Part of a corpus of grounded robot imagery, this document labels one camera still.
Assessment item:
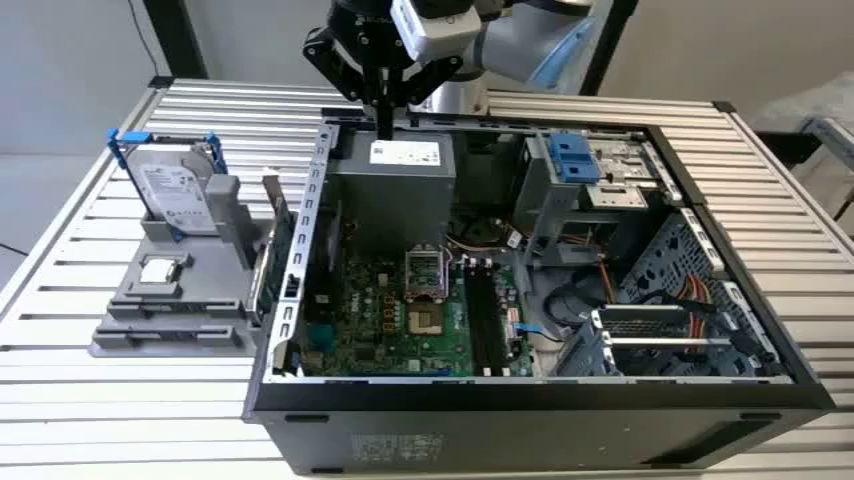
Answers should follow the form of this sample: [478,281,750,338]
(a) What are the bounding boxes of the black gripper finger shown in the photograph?
[302,27,387,141]
[385,54,466,141]

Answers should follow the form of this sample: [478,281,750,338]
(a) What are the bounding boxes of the black RAM slot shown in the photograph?
[482,257,517,377]
[464,257,500,377]

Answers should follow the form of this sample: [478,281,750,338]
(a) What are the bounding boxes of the grey power supply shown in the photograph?
[326,132,460,251]

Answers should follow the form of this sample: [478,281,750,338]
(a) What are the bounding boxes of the blue drive latch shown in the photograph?
[546,130,596,184]

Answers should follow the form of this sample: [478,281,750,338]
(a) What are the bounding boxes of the black round speaker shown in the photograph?
[460,215,510,247]

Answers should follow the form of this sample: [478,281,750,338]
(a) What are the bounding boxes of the hard disk in blue carrier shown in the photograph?
[106,128,229,244]

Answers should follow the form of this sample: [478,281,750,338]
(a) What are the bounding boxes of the metal drive bay cage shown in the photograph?
[513,129,684,271]

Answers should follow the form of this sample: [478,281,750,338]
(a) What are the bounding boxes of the green graphics card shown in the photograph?
[243,172,301,326]

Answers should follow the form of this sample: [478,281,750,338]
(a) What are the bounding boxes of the metal socket cover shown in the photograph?
[403,242,448,303]

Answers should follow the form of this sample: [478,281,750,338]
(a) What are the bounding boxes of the green motherboard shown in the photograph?
[299,254,536,379]

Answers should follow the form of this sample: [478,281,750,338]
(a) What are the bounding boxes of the grey parts rack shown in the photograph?
[90,174,282,359]

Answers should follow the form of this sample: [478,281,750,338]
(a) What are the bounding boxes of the CPU socket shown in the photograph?
[406,302,448,337]

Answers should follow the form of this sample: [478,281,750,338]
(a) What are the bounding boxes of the silver CPU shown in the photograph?
[137,258,182,285]

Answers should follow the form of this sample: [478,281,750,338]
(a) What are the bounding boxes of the grey metal disk bay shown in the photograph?
[553,304,736,377]

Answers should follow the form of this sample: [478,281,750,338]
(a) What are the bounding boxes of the blue expansion slot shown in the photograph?
[346,367,456,379]

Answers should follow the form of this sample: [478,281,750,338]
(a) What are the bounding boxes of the clear plastic wrap bundle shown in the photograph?
[760,69,854,132]

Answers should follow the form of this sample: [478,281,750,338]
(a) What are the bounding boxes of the black PC case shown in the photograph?
[239,106,841,476]

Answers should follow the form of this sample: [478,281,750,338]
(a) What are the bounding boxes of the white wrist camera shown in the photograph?
[390,0,484,62]

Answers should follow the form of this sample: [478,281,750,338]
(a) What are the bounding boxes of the black frame post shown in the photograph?
[143,0,210,81]
[580,0,640,96]

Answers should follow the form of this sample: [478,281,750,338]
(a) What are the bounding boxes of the coloured power supply wires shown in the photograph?
[446,227,529,254]

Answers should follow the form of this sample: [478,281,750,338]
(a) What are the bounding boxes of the thin orange wire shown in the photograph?
[597,252,616,306]

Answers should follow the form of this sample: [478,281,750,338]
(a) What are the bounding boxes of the black metal bracket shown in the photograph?
[752,129,824,167]

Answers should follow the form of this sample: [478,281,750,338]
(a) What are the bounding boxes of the orange wire bundle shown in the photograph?
[677,272,716,346]

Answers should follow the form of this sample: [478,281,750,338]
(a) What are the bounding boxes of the silver aluminium frame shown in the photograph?
[798,115,854,174]

